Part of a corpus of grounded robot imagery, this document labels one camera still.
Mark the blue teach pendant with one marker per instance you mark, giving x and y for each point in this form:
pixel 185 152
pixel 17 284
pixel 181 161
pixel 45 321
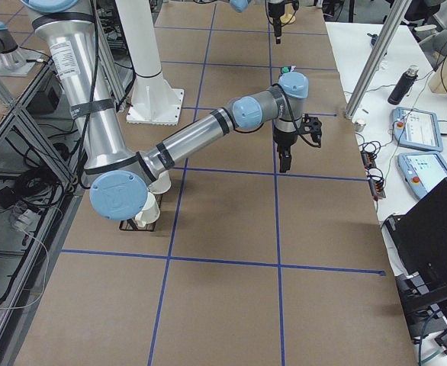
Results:
pixel 422 171
pixel 416 129

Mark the white mug with lettering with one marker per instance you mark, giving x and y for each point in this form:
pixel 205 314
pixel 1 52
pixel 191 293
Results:
pixel 162 184

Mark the black water bottle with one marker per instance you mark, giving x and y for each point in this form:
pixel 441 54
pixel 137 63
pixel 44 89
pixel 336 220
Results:
pixel 403 85

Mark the aluminium frame post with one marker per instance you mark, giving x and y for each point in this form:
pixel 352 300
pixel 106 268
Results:
pixel 385 37

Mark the blue Pascual milk carton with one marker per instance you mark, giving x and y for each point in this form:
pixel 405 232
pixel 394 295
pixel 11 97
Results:
pixel 287 69

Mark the small metal cylinder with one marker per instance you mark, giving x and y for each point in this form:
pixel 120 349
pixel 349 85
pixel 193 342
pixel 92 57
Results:
pixel 359 125

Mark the blue teach pendant near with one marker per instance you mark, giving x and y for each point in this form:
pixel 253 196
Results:
pixel 422 171

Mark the wooden mug tree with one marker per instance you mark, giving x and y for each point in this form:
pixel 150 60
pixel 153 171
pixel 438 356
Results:
pixel 289 15

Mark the orange black power strip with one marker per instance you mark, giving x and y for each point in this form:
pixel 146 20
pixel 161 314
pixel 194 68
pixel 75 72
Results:
pixel 374 175

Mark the black wire mug rack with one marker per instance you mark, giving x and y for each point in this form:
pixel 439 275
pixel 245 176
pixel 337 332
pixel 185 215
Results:
pixel 130 225

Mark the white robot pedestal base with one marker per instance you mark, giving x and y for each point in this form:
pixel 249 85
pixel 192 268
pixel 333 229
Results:
pixel 153 100

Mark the blue teach pendant far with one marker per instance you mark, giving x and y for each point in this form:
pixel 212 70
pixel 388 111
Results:
pixel 416 129

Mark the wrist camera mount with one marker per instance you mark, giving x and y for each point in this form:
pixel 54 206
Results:
pixel 310 130

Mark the white upside-down mug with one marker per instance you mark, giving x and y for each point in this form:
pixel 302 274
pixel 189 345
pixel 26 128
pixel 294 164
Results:
pixel 149 213

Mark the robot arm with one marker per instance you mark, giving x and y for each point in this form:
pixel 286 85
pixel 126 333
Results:
pixel 241 5
pixel 121 178

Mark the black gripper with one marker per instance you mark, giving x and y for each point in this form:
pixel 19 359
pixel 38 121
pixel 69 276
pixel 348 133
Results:
pixel 284 140
pixel 275 16

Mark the black laptop on stand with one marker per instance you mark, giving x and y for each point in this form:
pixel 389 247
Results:
pixel 420 237

